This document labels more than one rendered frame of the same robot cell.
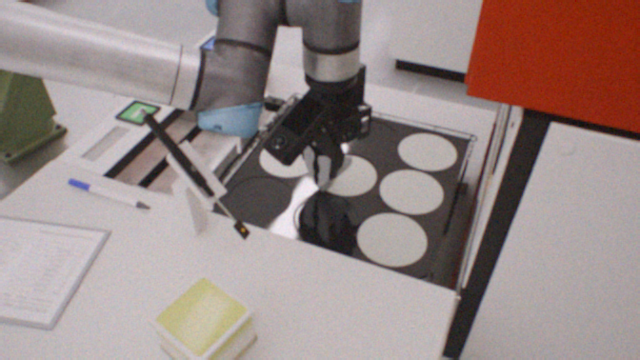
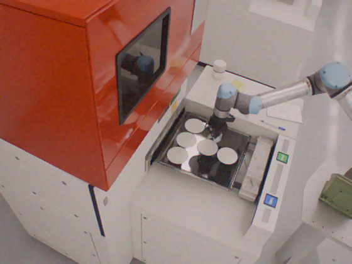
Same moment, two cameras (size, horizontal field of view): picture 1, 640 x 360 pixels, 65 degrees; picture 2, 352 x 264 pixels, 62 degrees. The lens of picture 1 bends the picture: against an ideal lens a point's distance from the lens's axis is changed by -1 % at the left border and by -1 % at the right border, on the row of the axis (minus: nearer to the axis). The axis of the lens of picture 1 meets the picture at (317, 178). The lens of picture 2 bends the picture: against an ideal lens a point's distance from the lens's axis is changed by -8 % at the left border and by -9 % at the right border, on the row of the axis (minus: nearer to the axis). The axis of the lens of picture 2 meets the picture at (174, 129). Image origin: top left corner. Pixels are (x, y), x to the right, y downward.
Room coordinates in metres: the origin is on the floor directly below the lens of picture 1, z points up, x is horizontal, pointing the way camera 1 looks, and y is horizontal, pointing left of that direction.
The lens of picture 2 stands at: (1.62, -0.28, 2.10)
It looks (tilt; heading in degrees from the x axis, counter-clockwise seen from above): 47 degrees down; 176
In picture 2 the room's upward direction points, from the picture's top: 7 degrees clockwise
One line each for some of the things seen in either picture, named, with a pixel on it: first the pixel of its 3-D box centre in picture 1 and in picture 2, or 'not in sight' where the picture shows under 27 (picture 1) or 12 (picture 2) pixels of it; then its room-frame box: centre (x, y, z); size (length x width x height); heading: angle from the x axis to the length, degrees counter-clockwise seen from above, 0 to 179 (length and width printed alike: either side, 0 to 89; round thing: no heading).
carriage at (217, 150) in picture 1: (209, 155); (256, 168); (0.71, 0.20, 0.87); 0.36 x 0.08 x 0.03; 157
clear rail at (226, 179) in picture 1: (251, 148); (241, 161); (0.69, 0.12, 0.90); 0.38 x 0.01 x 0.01; 157
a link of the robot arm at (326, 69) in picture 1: (329, 56); (222, 110); (0.60, -0.02, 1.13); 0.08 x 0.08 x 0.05
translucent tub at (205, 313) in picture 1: (206, 332); (236, 88); (0.27, 0.11, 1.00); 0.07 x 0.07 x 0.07; 52
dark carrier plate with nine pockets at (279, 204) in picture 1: (348, 174); (207, 148); (0.62, -0.05, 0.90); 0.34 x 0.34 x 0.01; 67
